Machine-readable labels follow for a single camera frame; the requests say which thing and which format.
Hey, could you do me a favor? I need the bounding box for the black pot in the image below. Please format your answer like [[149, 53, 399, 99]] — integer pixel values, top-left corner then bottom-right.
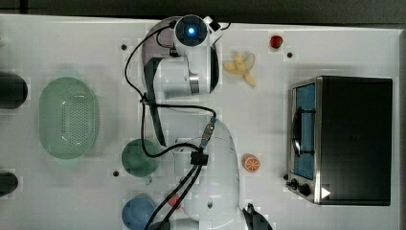
[[0, 73, 28, 109]]

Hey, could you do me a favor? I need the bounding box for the blue cup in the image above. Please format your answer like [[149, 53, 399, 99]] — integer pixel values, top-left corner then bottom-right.
[[122, 194, 156, 230]]

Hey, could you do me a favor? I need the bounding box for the toy strawberry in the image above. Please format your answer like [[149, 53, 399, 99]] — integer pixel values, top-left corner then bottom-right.
[[168, 195, 181, 210]]

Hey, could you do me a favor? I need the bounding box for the green colander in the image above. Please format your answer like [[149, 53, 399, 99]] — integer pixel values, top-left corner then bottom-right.
[[39, 77, 98, 159]]

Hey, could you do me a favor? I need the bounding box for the grey round plate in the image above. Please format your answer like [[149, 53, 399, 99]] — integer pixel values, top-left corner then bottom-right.
[[142, 14, 222, 97]]

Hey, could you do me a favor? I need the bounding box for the peeled toy banana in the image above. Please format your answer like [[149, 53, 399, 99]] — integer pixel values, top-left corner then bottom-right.
[[223, 53, 256, 87]]

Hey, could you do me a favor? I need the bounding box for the black cylinder holder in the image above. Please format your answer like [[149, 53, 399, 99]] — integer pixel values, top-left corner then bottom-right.
[[0, 172, 18, 196]]

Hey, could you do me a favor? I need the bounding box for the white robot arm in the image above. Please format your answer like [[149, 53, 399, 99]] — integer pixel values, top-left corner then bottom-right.
[[144, 14, 240, 230]]

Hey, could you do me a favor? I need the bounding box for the black toaster oven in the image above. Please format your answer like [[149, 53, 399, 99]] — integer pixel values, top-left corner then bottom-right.
[[283, 76, 394, 206]]

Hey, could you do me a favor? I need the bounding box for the toy orange half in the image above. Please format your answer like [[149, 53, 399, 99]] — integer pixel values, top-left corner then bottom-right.
[[242, 154, 260, 173]]

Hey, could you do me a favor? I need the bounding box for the green mug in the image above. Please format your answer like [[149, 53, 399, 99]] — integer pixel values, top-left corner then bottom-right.
[[122, 139, 159, 185]]

